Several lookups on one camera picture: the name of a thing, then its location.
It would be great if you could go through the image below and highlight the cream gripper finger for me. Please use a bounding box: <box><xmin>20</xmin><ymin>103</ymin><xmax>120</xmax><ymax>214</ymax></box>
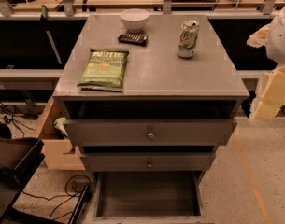
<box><xmin>253</xmin><ymin>65</ymin><xmax>285</xmax><ymax>121</ymax></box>
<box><xmin>247</xmin><ymin>24</ymin><xmax>270</xmax><ymax>48</ymax></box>

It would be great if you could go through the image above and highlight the green white 7up can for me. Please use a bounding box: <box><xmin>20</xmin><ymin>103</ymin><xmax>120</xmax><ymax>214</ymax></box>
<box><xmin>178</xmin><ymin>20</ymin><xmax>200</xmax><ymax>59</ymax></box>

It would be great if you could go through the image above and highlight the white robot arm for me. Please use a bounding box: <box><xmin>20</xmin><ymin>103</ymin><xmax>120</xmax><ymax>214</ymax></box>
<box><xmin>247</xmin><ymin>7</ymin><xmax>285</xmax><ymax>121</ymax></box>

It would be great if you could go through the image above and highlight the grey drawer cabinet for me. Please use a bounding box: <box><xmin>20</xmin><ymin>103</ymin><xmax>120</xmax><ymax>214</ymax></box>
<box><xmin>52</xmin><ymin>14</ymin><xmax>250</xmax><ymax>173</ymax></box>

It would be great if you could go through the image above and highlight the grey top drawer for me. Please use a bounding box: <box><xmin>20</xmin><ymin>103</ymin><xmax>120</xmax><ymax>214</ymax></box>
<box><xmin>64</xmin><ymin>100</ymin><xmax>236</xmax><ymax>147</ymax></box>

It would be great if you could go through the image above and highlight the grey drawer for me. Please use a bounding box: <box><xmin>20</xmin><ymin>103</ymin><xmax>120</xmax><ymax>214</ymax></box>
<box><xmin>81</xmin><ymin>146</ymin><xmax>216</xmax><ymax>172</ymax></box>
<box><xmin>93</xmin><ymin>171</ymin><xmax>214</xmax><ymax>224</ymax></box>
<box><xmin>64</xmin><ymin>100</ymin><xmax>236</xmax><ymax>147</ymax></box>

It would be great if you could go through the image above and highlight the grey bottom drawer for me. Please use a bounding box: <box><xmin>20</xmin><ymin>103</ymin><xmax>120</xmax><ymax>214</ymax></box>
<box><xmin>93</xmin><ymin>171</ymin><xmax>214</xmax><ymax>224</ymax></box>

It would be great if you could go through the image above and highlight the grey middle drawer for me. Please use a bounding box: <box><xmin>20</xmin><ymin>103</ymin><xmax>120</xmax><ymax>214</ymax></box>
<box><xmin>81</xmin><ymin>146</ymin><xmax>216</xmax><ymax>172</ymax></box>

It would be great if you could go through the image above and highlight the white ceramic bowl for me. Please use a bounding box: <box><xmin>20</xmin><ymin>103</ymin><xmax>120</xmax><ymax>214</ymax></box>
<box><xmin>120</xmin><ymin>8</ymin><xmax>150</xmax><ymax>33</ymax></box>

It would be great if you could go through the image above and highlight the black remote control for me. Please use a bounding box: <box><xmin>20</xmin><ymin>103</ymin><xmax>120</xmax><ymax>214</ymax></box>
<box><xmin>118</xmin><ymin>34</ymin><xmax>149</xmax><ymax>46</ymax></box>

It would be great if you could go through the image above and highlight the green kettle chips bag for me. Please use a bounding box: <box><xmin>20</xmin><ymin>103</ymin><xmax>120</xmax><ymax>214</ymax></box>
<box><xmin>77</xmin><ymin>49</ymin><xmax>129</xmax><ymax>91</ymax></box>

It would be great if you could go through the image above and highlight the black floor cable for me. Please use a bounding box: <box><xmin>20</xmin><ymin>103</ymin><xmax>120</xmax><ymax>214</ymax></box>
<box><xmin>21</xmin><ymin>174</ymin><xmax>93</xmax><ymax>222</ymax></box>

